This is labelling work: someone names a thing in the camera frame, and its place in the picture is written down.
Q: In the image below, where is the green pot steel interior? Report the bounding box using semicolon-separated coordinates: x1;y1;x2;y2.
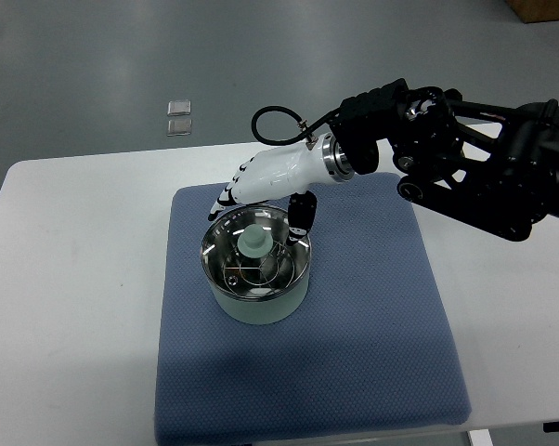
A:
199;203;313;325

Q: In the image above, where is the upper metal floor plate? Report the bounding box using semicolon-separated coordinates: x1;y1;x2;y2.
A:
167;99;191;116

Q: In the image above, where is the brown cardboard box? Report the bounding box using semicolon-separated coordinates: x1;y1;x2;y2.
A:
506;0;559;23

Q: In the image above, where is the blue textured mat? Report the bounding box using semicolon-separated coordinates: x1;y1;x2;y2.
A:
155;174;471;445

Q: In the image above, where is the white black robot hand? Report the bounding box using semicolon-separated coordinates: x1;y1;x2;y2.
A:
208;133;354;246

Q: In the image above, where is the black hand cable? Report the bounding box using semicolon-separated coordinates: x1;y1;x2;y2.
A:
251;106;344;150

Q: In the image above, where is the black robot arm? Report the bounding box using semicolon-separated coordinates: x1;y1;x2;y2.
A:
329;79;559;242

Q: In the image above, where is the wire steaming rack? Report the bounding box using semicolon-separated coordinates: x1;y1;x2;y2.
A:
222;243;295;298

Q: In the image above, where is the glass lid green knob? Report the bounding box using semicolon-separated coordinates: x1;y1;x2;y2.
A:
199;206;313;298

